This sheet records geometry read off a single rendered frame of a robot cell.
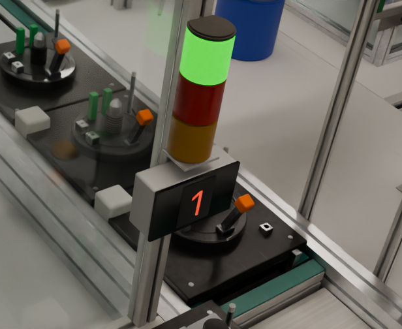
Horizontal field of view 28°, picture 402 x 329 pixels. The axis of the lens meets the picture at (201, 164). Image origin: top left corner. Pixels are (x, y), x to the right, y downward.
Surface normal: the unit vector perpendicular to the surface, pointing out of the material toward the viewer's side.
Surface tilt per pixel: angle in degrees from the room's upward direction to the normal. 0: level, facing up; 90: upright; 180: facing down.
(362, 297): 90
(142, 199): 90
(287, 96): 0
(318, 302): 0
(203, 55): 90
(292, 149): 0
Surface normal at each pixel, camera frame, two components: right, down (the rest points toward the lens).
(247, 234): 0.16, -0.80
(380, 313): -0.76, 0.28
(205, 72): 0.00, 0.59
